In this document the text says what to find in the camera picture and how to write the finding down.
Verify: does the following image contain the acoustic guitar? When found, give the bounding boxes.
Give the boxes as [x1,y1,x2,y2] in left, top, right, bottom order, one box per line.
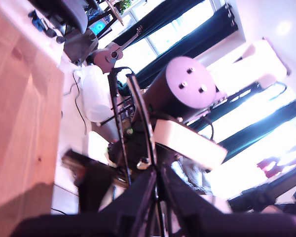
[91,24,144,75]

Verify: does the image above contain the black floor cable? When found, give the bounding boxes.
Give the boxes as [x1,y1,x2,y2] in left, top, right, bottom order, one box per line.
[63,70,89,136]

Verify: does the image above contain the thin black cable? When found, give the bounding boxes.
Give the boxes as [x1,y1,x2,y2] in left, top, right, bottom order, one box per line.
[199,116,215,143]

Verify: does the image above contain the gripper pale camera box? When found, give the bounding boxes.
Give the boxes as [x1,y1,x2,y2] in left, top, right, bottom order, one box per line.
[153,119,229,171]

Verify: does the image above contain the dark teal curtain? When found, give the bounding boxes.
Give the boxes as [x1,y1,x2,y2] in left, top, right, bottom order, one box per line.
[112,0,205,47]
[134,4,239,89]
[187,100,296,163]

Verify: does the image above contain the grey office chair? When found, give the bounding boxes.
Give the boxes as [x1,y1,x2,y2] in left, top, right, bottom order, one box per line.
[27,0,100,63]

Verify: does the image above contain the white plastic bag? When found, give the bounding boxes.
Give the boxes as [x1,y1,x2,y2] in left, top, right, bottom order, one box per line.
[80,65,117,123]

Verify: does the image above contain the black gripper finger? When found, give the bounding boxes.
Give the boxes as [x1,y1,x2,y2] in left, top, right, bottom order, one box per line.
[160,165,222,237]
[98,170,157,237]
[62,149,115,213]

